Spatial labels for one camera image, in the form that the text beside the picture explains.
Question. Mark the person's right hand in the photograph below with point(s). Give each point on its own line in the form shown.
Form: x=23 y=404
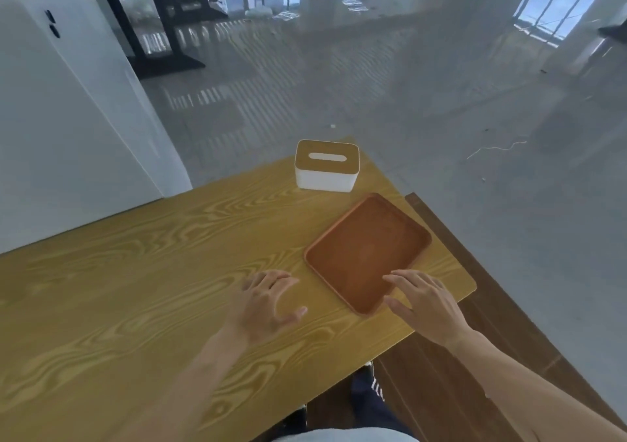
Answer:
x=433 y=314

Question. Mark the person's left hand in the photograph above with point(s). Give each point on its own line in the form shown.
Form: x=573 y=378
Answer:
x=257 y=312

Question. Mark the person's right thumb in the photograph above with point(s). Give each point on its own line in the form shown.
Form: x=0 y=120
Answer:
x=397 y=308

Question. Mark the person's left thumb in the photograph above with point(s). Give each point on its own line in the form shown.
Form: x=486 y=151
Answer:
x=291 y=317

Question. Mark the person's left forearm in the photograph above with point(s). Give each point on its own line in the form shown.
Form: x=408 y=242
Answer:
x=196 y=387

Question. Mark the person's right forearm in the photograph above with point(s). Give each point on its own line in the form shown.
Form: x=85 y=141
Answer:
x=529 y=392

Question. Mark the brown wooden tray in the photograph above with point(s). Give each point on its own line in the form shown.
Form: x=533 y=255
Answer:
x=365 y=250

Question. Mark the dark brown wooden bench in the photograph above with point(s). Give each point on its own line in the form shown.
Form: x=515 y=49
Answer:
x=441 y=387

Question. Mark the person's dark striped trousers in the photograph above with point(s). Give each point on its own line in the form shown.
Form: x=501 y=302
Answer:
x=372 y=402

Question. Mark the person's white shirt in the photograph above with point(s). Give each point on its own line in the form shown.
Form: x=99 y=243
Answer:
x=343 y=436

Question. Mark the white tissue box wooden lid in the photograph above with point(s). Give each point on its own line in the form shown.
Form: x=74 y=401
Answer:
x=326 y=168

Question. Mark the black-legged table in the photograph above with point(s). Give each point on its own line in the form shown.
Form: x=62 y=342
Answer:
x=166 y=25

